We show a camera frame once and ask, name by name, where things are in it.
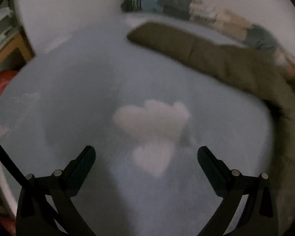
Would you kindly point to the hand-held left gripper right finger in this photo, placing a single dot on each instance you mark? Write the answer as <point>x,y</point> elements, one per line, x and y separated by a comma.
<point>209,167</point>

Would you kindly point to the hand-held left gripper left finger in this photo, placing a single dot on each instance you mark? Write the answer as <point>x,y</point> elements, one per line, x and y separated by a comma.
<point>84,167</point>

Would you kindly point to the olive green padded coat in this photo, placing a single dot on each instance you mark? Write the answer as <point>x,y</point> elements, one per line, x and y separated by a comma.
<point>223,59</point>

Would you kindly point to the bed with light blue sheet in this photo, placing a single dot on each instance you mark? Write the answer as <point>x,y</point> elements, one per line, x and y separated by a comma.
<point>88,91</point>

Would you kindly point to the red cloth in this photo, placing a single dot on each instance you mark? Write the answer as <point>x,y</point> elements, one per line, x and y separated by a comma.
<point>1,86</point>

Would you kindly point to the wooden cabinet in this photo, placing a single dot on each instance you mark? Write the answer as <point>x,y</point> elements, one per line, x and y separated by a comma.
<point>17,51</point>

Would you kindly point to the patchwork patterned blanket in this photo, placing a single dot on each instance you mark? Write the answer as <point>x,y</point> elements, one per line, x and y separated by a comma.
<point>177,2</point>

